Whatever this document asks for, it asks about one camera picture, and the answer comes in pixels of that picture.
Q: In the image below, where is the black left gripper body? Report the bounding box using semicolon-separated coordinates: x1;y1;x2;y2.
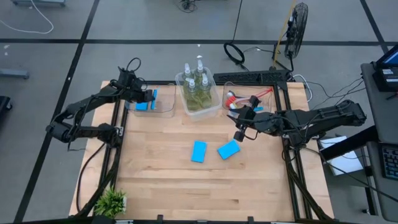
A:
116;79;147;103

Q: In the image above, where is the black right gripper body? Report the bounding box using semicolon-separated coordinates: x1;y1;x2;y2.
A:
239;106;282;134

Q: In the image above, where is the red dish brush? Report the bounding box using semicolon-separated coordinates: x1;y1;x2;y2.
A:
224;88;275;109

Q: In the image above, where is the clear pump soap bottle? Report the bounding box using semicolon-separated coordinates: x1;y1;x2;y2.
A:
185;78;200;108
182;63;194;91
198;73;214;106
195;55;206;85

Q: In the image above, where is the translucent plastic tub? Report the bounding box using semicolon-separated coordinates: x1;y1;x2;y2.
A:
174;67;222;122

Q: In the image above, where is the black standing fan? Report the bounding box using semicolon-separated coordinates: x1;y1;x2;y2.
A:
272;0;296;70

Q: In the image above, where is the black floor fan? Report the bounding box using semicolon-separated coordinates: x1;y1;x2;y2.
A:
284;2;309;60

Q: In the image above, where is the green potted plant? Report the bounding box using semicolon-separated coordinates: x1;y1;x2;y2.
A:
93;186;127;222

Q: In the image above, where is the grey desk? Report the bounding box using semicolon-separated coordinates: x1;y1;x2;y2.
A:
360;43;398;222

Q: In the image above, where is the black desktop box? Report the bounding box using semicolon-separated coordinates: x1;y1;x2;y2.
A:
373;67;398;93

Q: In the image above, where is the black keyboard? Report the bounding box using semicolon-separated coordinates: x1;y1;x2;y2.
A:
381;144;398;180

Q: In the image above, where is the computer monitor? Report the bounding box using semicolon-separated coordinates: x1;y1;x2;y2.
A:
374;45;398;70

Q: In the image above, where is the clear acrylic handled bin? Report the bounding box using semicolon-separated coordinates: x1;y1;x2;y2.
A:
124;80;177;118
221;80;277;118

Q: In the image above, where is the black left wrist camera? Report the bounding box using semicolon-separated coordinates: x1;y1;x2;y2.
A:
117;67;137;83

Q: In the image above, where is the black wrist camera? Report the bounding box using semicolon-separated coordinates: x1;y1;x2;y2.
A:
233;130;247;143
117;67;137;83

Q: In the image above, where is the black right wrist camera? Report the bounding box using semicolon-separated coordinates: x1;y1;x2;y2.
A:
233;130;247;143

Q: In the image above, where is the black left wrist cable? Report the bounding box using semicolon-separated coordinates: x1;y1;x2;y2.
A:
126;57;142;74

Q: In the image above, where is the black right arm base cable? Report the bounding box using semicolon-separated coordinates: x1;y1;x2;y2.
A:
281;146;295;162

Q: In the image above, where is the black arm base cable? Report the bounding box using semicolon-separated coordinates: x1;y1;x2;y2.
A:
281;146;295;162
75;142;107;215

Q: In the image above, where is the black coiled floor cable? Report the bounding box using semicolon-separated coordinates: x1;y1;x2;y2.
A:
223;0;249;71

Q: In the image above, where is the white floor cable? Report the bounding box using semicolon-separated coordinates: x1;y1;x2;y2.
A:
0;0;54;35

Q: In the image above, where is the black left arm base cable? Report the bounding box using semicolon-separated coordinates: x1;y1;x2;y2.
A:
75;142;107;215

